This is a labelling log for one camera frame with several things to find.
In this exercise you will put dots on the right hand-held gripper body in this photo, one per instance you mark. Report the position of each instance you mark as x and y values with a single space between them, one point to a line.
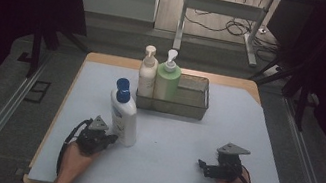
229 164

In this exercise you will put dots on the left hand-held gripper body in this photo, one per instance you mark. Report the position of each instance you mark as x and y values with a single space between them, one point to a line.
91 140

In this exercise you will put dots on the white bottle blue pump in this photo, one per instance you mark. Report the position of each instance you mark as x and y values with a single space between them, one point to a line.
124 118

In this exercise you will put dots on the cream ribbed pump bottle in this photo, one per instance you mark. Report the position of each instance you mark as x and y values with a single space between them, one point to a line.
146 78

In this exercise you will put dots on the dark rectangular tray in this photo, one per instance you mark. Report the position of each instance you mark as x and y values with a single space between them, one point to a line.
192 93

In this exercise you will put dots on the green pump bottle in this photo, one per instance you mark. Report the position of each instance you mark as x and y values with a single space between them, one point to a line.
167 82

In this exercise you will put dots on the person's left hand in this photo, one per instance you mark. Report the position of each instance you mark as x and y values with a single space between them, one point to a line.
77 161

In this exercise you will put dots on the light blue table mat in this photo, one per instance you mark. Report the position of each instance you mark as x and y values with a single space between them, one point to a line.
174 147

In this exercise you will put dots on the wooden table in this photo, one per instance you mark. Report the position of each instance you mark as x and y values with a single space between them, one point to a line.
112 60

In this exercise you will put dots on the black tripod stand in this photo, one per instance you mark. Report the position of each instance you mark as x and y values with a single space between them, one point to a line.
302 95
35 48

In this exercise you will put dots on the white power strip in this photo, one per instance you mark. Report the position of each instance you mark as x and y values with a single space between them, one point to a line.
272 71

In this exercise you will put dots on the white metal stand frame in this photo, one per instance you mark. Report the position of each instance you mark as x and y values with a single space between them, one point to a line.
223 6

